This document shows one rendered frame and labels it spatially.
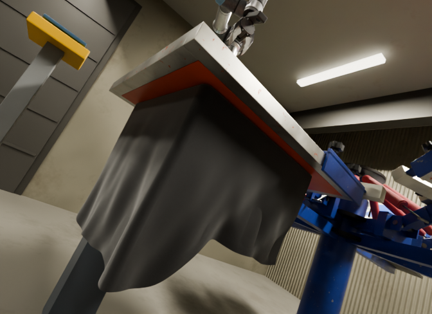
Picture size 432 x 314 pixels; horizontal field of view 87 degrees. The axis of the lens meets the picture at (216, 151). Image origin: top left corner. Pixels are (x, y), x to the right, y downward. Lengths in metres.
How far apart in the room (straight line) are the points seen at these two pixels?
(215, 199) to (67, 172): 2.95
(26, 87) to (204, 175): 0.48
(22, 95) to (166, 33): 3.35
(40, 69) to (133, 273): 0.53
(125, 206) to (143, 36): 3.39
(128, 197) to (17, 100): 0.35
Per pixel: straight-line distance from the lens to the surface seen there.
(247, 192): 0.59
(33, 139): 3.34
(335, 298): 1.60
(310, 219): 1.26
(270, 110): 0.51
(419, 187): 1.18
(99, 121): 3.39
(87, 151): 3.36
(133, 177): 0.57
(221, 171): 0.52
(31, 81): 0.73
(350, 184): 0.86
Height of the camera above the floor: 0.72
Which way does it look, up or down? 13 degrees up
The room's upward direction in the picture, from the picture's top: 24 degrees clockwise
